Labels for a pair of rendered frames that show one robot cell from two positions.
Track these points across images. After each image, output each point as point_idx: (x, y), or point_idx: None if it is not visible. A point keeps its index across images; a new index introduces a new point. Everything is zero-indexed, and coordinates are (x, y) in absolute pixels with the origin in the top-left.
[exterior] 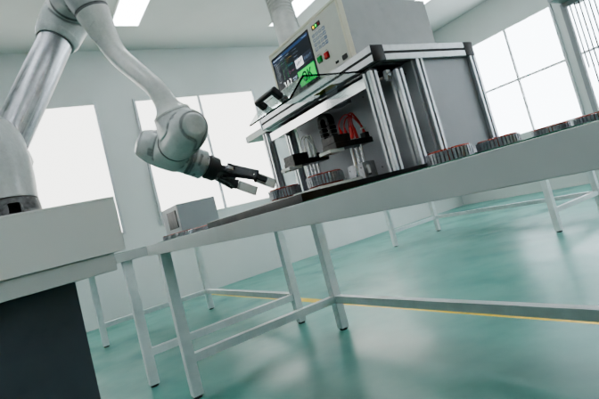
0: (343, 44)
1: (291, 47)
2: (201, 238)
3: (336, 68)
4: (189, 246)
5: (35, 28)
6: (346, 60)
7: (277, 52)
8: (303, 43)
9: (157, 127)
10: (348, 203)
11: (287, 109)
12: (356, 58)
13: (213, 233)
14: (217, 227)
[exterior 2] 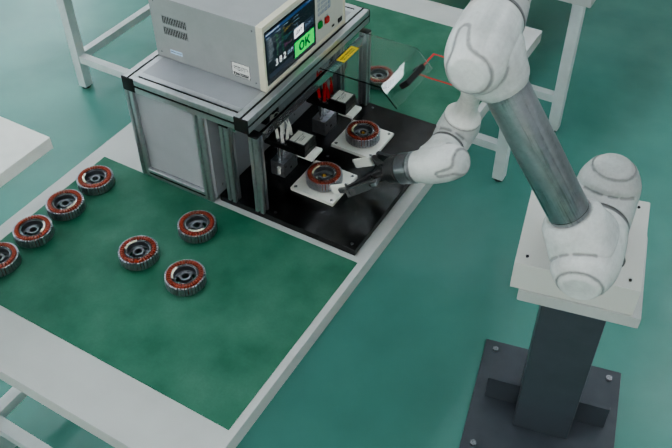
0: (340, 8)
1: (293, 14)
2: (370, 262)
3: (345, 32)
4: (345, 300)
5: (529, 73)
6: (339, 22)
7: (274, 21)
8: (307, 8)
9: (477, 130)
10: (485, 110)
11: (289, 90)
12: (360, 21)
13: (390, 234)
14: (398, 220)
